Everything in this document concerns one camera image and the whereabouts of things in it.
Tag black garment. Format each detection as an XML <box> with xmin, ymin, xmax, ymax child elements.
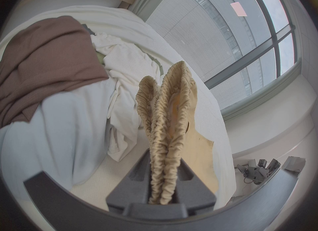
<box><xmin>81</xmin><ymin>24</ymin><xmax>95</xmax><ymax>36</ymax></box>

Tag tan shorts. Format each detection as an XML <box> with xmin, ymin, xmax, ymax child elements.
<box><xmin>135</xmin><ymin>61</ymin><xmax>219</xmax><ymax>205</ymax></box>

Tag pale blue garment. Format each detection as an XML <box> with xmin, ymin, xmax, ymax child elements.
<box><xmin>0</xmin><ymin>77</ymin><xmax>117</xmax><ymax>196</ymax></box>

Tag window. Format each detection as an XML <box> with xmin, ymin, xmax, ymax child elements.
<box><xmin>145</xmin><ymin>0</ymin><xmax>302</xmax><ymax>122</ymax></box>

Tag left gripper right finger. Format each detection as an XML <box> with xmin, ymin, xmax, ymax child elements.
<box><xmin>174</xmin><ymin>157</ymin><xmax>216</xmax><ymax>212</ymax></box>

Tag brown garment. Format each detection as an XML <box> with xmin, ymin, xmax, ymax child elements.
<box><xmin>0</xmin><ymin>15</ymin><xmax>110</xmax><ymax>129</ymax></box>

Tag white garment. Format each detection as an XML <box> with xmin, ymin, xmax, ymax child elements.
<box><xmin>90</xmin><ymin>32</ymin><xmax>162</xmax><ymax>162</ymax></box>

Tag bed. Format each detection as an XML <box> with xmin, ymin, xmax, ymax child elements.
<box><xmin>0</xmin><ymin>0</ymin><xmax>236</xmax><ymax>212</ymax></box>

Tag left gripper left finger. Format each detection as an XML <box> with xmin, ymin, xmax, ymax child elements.
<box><xmin>106</xmin><ymin>149</ymin><xmax>152</xmax><ymax>213</ymax></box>

